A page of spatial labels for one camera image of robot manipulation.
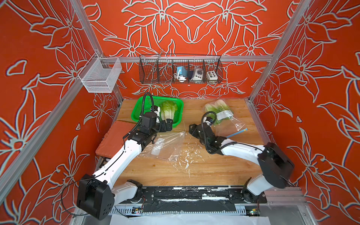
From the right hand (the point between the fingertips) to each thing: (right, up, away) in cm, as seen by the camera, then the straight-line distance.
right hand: (189, 127), depth 86 cm
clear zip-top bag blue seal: (-14, -13, +4) cm, 20 cm away
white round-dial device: (+7, +35, +4) cm, 35 cm away
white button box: (+17, +35, +9) cm, 40 cm away
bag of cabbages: (+27, +2, +15) cm, 31 cm away
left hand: (-14, +5, -6) cm, 16 cm away
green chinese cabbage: (-15, +12, +17) cm, 25 cm away
